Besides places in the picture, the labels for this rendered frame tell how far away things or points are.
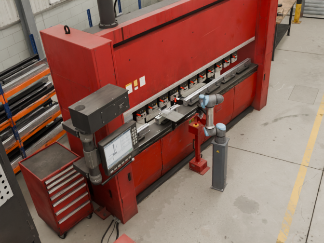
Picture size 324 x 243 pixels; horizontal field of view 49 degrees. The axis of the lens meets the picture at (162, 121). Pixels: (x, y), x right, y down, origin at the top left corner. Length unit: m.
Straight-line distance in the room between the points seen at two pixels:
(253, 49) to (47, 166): 3.73
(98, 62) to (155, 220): 2.18
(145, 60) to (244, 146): 2.36
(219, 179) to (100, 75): 2.24
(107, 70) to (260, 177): 2.75
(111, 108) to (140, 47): 1.05
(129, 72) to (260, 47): 2.75
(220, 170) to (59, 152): 2.00
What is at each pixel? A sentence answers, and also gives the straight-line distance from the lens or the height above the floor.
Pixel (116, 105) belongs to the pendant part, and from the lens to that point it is 3.13.
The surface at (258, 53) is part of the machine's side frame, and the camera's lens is 6.06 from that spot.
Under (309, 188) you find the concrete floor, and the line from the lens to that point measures 5.13.
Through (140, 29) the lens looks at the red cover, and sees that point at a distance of 3.84.
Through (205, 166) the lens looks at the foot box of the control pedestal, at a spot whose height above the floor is 0.05.
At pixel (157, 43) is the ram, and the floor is 1.96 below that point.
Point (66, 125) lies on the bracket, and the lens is 3.32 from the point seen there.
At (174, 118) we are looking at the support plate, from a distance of 4.44.
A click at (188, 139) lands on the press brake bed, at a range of 5.02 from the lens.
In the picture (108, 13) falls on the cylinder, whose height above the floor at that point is 2.44.
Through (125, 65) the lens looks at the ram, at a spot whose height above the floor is 1.88.
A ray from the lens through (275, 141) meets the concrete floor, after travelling 5.80.
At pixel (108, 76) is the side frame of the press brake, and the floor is 1.97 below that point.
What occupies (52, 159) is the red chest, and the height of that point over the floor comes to 0.98.
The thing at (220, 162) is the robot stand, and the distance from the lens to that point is 4.55.
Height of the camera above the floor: 3.45
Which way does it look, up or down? 34 degrees down
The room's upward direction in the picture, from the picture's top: 5 degrees counter-clockwise
